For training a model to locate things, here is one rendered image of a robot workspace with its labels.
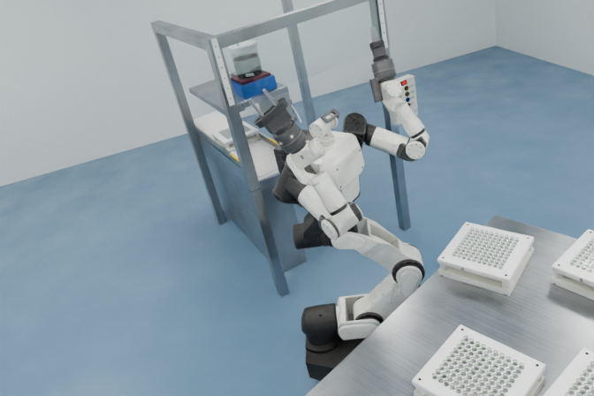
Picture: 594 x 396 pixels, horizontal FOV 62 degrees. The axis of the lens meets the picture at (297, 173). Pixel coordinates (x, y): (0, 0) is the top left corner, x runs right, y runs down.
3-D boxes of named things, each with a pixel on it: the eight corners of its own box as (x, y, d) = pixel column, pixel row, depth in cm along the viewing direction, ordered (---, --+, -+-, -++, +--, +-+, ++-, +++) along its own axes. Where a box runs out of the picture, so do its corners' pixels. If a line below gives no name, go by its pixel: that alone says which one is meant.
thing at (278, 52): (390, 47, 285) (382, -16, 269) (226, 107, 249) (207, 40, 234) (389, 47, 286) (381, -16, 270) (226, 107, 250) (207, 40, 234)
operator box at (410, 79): (418, 116, 305) (415, 75, 293) (397, 125, 299) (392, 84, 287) (412, 113, 310) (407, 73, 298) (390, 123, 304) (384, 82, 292)
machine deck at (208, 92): (288, 93, 271) (287, 86, 269) (225, 117, 258) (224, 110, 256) (245, 75, 322) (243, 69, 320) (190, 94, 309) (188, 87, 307)
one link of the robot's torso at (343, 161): (278, 220, 214) (259, 146, 197) (323, 182, 236) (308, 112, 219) (335, 235, 195) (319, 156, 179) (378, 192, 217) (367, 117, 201)
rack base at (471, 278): (534, 252, 176) (534, 247, 174) (509, 296, 160) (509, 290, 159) (466, 236, 191) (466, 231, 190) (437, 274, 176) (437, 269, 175)
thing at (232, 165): (299, 173, 296) (295, 159, 292) (256, 193, 286) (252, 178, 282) (223, 122, 403) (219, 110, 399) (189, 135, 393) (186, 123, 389)
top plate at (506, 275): (534, 240, 173) (534, 236, 172) (509, 284, 158) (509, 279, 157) (466, 225, 189) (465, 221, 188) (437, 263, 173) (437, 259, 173)
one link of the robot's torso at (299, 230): (296, 256, 218) (288, 223, 210) (298, 239, 230) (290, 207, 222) (360, 247, 214) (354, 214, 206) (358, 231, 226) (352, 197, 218)
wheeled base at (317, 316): (308, 403, 235) (294, 353, 219) (311, 322, 280) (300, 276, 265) (446, 391, 225) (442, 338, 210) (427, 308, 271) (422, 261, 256)
